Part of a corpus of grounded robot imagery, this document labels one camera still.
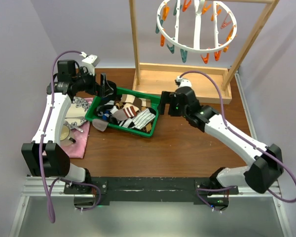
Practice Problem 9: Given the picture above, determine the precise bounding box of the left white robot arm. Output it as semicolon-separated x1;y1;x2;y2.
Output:
21;55;116;194

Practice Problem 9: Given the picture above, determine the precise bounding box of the pink cloth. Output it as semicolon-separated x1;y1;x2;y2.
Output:
61;98;93;159

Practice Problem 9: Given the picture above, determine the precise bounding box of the wooden hanger rack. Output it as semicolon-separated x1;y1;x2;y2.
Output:
129;0;278;104

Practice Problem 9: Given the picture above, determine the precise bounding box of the metal spoon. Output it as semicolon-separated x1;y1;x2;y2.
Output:
64;121;83;133

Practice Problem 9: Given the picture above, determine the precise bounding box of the green plastic bin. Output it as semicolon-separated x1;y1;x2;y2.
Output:
85;87;160;138

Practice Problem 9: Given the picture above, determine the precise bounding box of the grey sock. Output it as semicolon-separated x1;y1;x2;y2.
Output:
92;119;109;132

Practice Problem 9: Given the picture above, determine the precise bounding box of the white round clip hanger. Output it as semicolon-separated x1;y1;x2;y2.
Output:
155;0;237;64

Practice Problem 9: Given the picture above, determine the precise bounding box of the blue patterned plate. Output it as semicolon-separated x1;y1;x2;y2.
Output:
65;97;90;129

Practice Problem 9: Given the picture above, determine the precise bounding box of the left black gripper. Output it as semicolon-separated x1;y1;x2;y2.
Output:
72;67;112;98

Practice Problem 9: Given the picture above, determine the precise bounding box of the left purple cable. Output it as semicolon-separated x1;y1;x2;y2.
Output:
38;50;103;224

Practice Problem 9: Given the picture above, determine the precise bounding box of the black blue sports sock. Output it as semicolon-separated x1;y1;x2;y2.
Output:
95;100;118;125

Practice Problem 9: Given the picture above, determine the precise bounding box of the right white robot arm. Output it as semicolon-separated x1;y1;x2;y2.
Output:
158;86;284;194

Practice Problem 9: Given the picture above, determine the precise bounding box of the white black striped sock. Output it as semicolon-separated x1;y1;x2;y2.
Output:
118;108;156;130

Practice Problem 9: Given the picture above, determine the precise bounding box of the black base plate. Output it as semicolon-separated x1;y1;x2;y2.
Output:
63;176;239;207

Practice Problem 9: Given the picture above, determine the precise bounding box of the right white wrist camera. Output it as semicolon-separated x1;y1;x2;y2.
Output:
175;77;192;88

